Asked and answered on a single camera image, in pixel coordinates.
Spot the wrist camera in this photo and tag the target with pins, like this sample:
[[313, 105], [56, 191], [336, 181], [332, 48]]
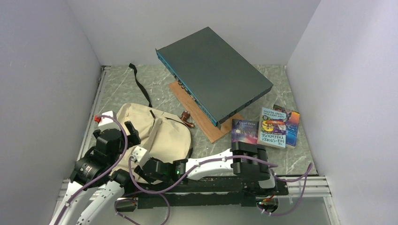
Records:
[[140, 156], [105, 123]]

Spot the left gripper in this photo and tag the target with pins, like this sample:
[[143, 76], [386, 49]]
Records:
[[134, 139]]

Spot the cream canvas backpack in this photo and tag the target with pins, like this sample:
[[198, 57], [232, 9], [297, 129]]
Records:
[[162, 134]]

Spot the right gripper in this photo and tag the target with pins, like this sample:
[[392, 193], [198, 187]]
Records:
[[139, 170]]

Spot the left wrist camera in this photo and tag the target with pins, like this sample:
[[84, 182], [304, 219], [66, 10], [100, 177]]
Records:
[[105, 123]]

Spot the blue orange paperback book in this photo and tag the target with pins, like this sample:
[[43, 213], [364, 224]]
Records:
[[292, 125]]

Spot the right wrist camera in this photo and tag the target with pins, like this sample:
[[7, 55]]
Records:
[[140, 156]]

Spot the dark purple paperback book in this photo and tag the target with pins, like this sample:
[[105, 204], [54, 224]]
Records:
[[244, 131]]

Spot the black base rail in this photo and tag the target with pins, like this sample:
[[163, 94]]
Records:
[[222, 190]]

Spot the brown pipe tee fitting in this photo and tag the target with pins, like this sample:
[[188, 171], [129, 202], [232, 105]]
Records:
[[184, 118]]

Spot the treehouse paperback book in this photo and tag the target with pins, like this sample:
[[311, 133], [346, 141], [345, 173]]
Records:
[[272, 128]]

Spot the wooden board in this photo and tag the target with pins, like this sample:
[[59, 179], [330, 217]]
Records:
[[202, 121]]

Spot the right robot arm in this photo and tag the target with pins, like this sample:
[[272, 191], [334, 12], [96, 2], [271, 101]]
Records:
[[247, 161]]

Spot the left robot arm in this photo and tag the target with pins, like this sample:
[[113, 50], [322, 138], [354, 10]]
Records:
[[93, 185]]

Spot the dark grey network switch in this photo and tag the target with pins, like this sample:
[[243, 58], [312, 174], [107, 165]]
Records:
[[219, 79]]

